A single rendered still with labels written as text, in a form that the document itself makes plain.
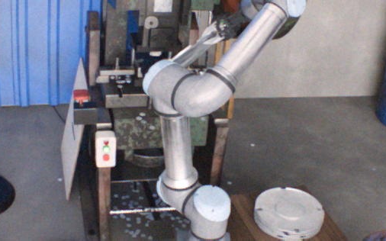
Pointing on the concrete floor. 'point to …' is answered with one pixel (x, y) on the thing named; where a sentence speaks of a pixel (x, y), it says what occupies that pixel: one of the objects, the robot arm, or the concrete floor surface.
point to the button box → (103, 152)
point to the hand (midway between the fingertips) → (206, 39)
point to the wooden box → (245, 205)
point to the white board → (71, 136)
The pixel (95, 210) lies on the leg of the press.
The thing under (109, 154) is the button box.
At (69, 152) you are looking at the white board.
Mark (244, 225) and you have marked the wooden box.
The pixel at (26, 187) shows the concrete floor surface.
